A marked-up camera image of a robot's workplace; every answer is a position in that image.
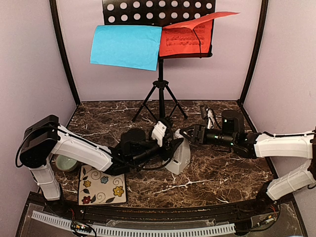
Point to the white metronome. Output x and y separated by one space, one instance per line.
181 157

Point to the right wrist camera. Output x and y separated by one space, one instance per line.
208 115

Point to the left black frame post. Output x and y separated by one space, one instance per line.
62 51

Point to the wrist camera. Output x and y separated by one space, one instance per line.
208 115
159 130

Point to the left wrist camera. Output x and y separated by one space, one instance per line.
159 130

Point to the red sheet music page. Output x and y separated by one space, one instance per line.
189 37

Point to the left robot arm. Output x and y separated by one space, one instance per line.
48 137

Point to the black frame post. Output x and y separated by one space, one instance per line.
62 51
255 52

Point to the blue sheet music page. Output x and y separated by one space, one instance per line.
127 46

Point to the white cable duct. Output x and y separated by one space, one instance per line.
84 230

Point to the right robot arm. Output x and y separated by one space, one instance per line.
253 145

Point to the black music stand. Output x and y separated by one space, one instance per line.
158 13

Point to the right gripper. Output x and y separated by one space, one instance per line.
197 132

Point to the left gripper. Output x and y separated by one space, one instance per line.
169 150

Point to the right black frame post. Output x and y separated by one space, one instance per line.
255 52

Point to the green ceramic bowl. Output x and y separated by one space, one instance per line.
66 164

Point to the square floral plate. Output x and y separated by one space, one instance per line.
98 188

